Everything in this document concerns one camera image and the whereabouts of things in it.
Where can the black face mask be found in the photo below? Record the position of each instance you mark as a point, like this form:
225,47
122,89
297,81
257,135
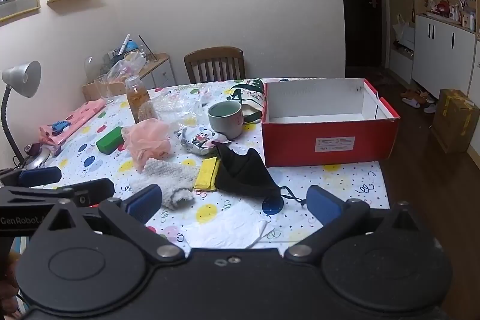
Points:
243,173

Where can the green block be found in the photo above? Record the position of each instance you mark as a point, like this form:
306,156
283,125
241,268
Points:
109,140

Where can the white tissue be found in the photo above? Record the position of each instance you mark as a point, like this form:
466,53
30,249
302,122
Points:
225,226

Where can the white storage cabinet unit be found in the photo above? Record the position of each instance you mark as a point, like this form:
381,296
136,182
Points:
438,42

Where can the red toy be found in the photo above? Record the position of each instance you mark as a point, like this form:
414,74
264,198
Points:
442,7

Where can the brown slipper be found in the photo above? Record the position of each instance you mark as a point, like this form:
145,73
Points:
409,94

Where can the yellow cloth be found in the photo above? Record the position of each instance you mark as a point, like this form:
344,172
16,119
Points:
207,173

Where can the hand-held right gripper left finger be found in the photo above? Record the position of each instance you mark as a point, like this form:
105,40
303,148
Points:
144,202

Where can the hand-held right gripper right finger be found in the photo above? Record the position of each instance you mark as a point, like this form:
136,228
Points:
324,203

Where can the pale green mug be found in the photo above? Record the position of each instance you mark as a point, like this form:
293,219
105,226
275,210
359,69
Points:
225,121

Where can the white fuzzy cloth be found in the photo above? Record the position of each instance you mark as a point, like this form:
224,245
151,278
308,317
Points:
168,177

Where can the clear glass cup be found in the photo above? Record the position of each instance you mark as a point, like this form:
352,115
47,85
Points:
104,89

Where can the dotted tablecloth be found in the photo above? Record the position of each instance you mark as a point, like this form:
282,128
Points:
337,177

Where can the pink cloth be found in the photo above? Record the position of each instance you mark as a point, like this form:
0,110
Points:
80,115

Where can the white slipper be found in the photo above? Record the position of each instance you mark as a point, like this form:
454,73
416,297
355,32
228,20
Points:
412,102

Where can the dark entrance door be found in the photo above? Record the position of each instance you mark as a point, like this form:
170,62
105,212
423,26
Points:
360,5

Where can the clear plastic bag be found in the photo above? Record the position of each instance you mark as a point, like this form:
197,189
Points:
176,104

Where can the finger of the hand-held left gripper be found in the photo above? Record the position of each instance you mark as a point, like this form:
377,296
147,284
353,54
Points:
93,188
39,176

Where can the pale slipper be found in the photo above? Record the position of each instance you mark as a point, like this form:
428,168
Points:
430,108

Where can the small blue toy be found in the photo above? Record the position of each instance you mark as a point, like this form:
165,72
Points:
60,127

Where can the crumpled plastic bags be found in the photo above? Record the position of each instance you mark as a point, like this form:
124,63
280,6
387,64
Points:
125,65

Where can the panda print pouch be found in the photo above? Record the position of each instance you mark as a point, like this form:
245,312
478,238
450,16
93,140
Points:
200,138

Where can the green and white printed bag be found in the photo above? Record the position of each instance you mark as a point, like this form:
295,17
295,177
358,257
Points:
251,95

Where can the red cardboard shoe box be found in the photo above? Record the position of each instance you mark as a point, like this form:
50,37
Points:
318,106

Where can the wooden chair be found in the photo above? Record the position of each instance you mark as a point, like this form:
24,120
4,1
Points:
213,57

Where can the pink mesh bath pouf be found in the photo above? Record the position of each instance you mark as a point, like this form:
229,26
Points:
148,143

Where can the grey desk lamp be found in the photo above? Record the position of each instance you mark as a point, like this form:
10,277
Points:
22,78

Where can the glass bottle with amber contents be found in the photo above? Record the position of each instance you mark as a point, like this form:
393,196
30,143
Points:
137,97

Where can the brown cardboard box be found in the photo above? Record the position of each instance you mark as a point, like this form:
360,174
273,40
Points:
452,121

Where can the wooden top side cabinet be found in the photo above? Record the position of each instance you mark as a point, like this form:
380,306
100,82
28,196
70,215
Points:
162,74

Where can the white shopping bag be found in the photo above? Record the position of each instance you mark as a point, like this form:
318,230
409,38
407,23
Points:
404,33

